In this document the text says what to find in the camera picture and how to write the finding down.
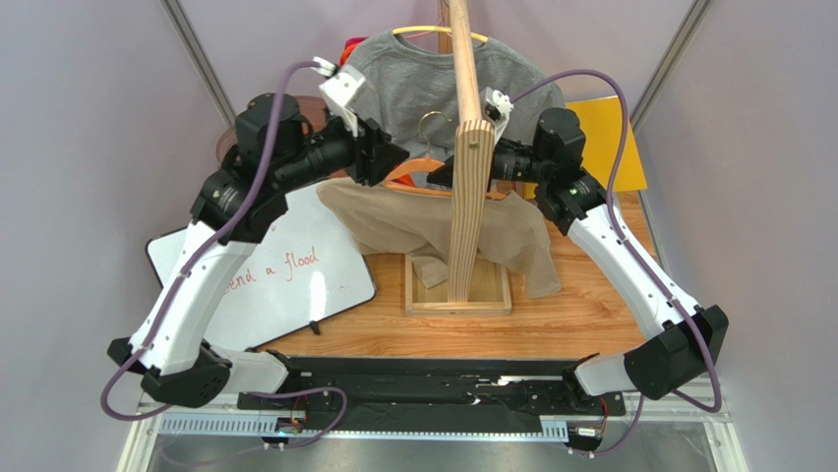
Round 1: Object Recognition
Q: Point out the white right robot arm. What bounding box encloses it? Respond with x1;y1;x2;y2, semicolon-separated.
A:
490;108;729;412

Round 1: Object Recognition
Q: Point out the grey t shirt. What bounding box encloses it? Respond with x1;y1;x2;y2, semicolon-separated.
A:
346;31;547;161

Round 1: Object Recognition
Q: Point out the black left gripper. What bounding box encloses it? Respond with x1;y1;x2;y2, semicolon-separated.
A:
272;107;410;195

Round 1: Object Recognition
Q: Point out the wooden clothes rack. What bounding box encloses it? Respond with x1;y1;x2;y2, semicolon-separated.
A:
404;1;511;317

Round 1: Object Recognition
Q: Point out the orange cloth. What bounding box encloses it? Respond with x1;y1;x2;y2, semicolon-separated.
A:
338;46;357;67

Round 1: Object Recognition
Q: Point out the beige t shirt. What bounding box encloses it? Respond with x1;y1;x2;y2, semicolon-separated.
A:
315;176;563;299

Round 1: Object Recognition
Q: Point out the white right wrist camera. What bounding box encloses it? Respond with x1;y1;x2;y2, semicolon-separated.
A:
482;87;514;145

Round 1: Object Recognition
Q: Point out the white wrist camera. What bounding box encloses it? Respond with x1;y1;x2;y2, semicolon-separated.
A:
319;65;376;138
482;87;514;145

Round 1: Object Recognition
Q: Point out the orange plastic hanger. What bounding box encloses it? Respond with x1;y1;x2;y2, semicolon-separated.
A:
385;119;508;201

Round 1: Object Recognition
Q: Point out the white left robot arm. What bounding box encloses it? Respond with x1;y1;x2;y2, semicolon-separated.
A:
107;93;408;408

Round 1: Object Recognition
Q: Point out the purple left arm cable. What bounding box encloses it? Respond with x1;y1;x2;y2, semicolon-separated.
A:
99;56;348;450

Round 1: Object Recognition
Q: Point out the yellow plastic hanger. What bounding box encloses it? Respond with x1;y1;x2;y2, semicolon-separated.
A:
391;25;489;43

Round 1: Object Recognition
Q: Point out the white board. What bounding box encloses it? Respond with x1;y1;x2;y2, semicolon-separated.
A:
144;181;379;353

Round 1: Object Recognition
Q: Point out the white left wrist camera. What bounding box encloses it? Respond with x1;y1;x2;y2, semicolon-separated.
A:
319;65;376;138

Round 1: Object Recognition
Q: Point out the clear pink plastic bowl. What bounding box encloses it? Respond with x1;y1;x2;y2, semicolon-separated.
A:
215;95;327;164

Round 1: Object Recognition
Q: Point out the pink cloth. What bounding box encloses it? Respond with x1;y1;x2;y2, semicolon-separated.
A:
344;36;367;50

